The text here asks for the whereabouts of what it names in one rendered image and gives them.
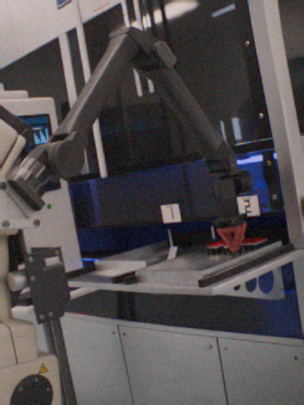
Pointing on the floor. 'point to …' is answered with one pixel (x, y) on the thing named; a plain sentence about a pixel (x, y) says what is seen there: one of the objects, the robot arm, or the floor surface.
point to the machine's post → (282, 126)
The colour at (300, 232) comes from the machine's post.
